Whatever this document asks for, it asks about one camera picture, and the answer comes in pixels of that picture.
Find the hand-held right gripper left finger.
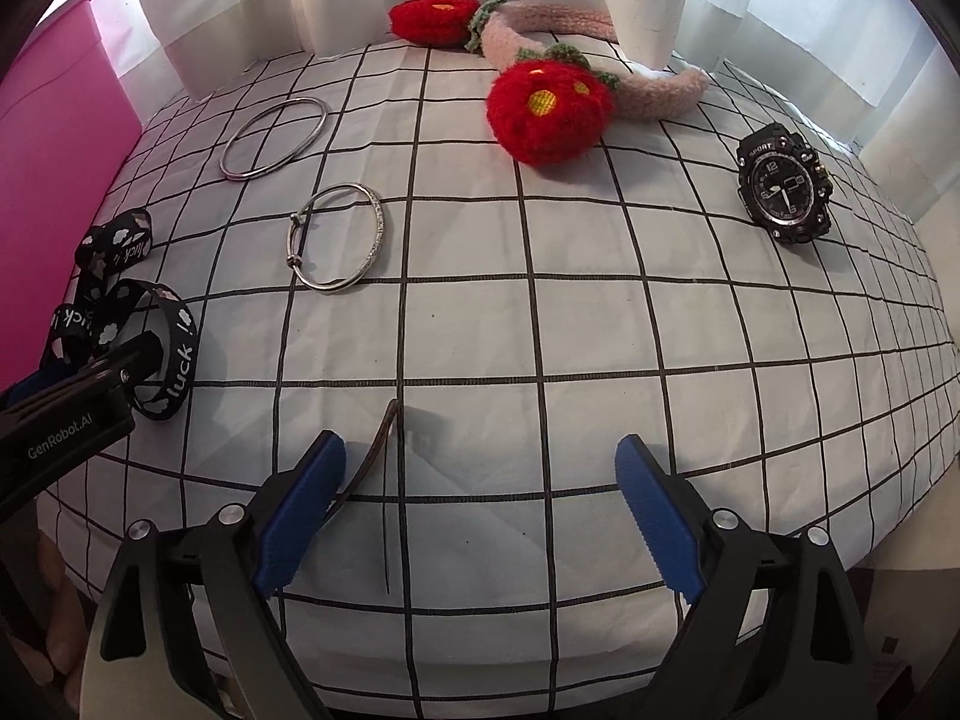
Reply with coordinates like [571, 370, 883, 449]
[79, 431, 347, 720]

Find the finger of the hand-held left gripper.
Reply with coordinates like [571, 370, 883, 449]
[0, 334, 170, 412]

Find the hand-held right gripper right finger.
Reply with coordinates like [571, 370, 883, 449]
[613, 433, 878, 720]

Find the black printed ribbon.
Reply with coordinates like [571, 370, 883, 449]
[46, 211, 200, 421]

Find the thin brown hair clip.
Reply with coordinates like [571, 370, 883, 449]
[322, 399, 406, 595]

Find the plastic basin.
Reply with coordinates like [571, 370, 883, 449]
[0, 0, 143, 391]

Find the silver bracelet with clasp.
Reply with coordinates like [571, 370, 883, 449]
[287, 184, 385, 293]

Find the plain silver bangle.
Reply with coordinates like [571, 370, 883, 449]
[220, 97, 329, 181]

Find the black wrist watch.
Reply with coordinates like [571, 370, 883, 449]
[733, 122, 835, 245]

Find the pink headband with red flowers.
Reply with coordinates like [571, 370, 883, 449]
[388, 0, 710, 166]

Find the person's left hand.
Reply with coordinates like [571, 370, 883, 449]
[30, 532, 91, 698]

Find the white checked tablecloth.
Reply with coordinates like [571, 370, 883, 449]
[37, 37, 960, 720]

